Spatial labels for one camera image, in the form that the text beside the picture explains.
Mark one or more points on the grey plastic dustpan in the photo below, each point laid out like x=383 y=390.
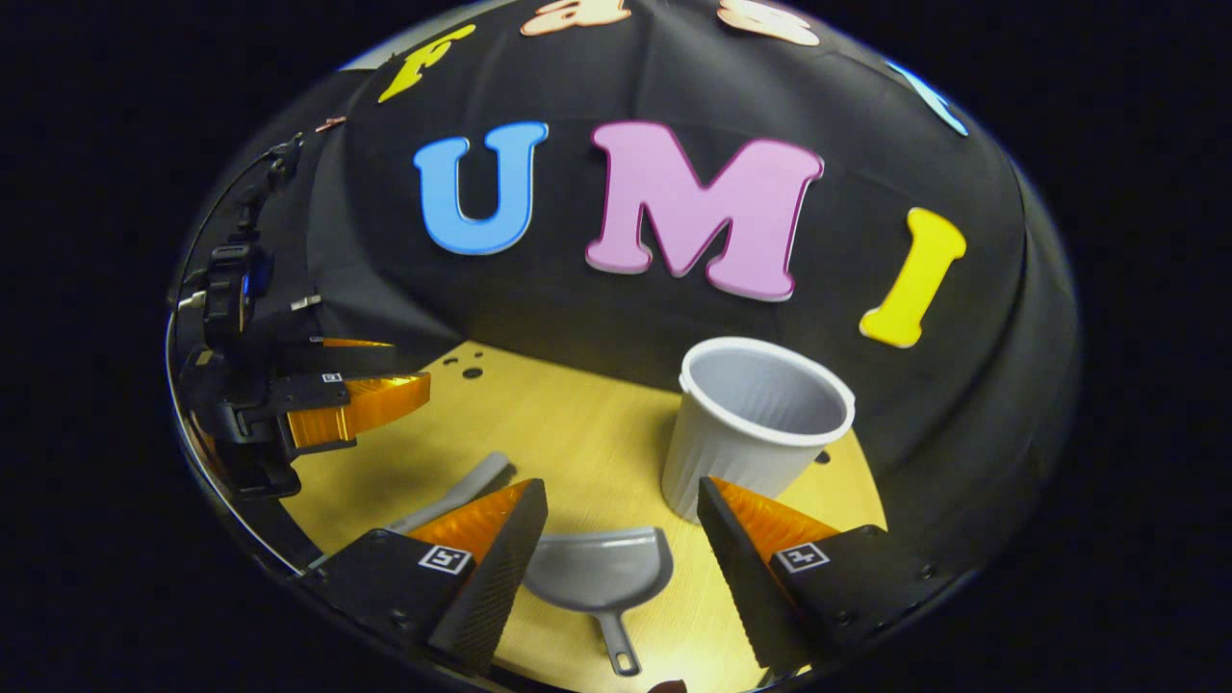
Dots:
x=602 y=573

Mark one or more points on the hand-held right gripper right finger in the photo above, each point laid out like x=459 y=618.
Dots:
x=741 y=577

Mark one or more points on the small copper clip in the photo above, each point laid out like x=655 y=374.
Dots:
x=330 y=123

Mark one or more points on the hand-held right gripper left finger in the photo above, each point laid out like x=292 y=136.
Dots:
x=500 y=577

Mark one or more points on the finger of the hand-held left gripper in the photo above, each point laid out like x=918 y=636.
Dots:
x=346 y=358
x=371 y=404

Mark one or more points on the black backdrop cloth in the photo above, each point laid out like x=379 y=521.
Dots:
x=577 y=308

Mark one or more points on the white ribbed garbage bin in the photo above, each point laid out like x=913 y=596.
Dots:
x=751 y=443

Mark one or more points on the wooden desktop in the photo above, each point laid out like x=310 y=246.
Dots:
x=577 y=443

